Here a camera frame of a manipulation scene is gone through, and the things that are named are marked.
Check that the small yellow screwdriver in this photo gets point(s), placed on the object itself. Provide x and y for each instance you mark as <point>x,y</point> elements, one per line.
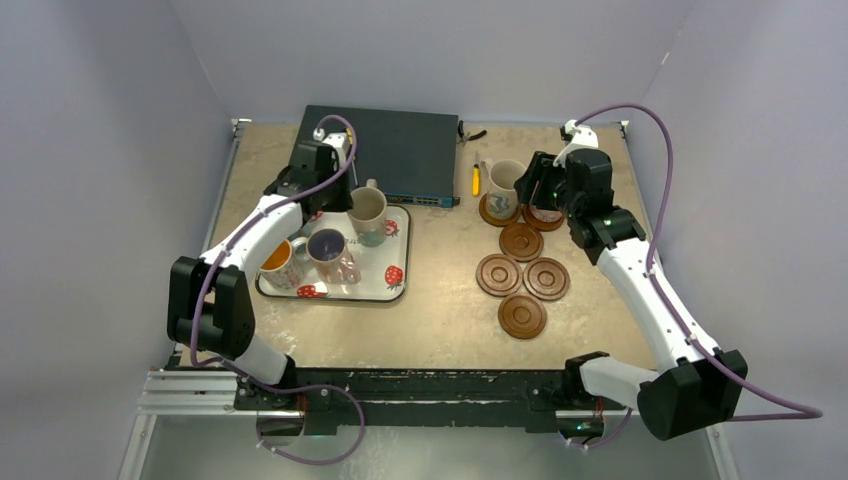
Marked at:
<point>476,176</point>

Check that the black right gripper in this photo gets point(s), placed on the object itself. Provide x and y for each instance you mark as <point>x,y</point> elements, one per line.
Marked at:
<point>536,188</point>

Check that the white strawberry tray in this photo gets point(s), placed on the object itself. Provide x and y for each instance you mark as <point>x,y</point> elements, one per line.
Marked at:
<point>383,268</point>

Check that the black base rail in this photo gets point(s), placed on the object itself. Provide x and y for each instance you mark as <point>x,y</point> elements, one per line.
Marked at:
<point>322,399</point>

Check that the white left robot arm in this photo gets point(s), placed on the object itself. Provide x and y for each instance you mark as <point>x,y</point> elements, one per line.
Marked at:
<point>209,302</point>

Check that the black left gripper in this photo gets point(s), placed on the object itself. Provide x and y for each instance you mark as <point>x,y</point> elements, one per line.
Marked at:
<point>343,203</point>

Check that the purple interior mug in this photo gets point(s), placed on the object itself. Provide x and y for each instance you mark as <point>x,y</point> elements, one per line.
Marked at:
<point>335,264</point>

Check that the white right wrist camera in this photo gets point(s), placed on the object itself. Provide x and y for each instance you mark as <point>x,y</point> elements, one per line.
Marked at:
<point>576,137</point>

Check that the pink mug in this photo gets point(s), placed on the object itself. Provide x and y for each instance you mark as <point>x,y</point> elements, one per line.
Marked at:
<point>545,216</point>

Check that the cream floral mug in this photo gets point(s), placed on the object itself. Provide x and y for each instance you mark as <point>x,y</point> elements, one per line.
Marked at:
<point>502,195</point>

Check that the dark network switch box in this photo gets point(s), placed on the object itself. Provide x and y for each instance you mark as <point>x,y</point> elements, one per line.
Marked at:
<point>411,155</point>

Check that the wooden coaster front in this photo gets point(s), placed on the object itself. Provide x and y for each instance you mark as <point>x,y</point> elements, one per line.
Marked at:
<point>522,316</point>

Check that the black handled pliers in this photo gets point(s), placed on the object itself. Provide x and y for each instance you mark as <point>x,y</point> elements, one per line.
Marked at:
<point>464,136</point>

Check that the orange interior mug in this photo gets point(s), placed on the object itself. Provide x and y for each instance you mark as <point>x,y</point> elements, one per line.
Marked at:
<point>284,269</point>

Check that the wooden coaster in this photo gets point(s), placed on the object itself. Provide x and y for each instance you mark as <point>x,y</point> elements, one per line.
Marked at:
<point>522,316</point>
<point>542,227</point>
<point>499,275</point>
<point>497,222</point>
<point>521,242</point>
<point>546,278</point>

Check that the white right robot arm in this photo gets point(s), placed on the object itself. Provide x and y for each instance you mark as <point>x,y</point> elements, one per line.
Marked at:
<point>691,386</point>

